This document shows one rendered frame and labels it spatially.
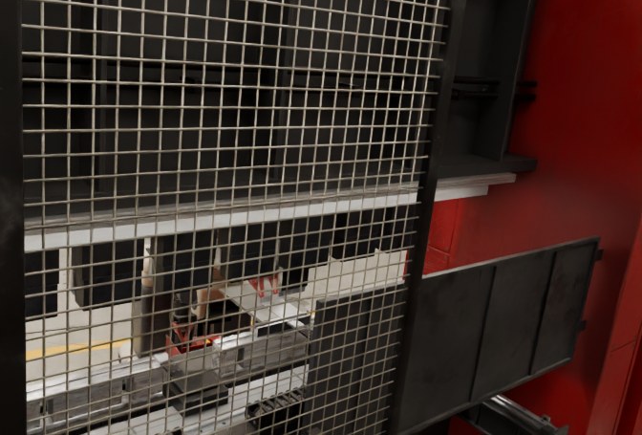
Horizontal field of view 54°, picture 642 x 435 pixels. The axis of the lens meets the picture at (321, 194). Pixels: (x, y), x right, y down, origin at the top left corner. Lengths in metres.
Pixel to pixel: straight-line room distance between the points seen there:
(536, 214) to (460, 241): 0.36
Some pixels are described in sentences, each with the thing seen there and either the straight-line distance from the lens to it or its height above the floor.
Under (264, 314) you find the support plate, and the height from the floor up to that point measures 1.00.
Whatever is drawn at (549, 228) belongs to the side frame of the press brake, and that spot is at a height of 1.29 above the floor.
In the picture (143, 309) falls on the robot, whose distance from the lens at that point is 2.96.
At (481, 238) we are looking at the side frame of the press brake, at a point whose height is 1.17.
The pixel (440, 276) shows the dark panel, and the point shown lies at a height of 1.33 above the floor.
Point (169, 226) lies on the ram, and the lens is 1.61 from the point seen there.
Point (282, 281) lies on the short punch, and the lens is 1.91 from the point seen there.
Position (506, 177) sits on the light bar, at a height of 1.47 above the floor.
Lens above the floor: 1.88
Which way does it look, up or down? 15 degrees down
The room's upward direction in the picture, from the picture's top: 6 degrees clockwise
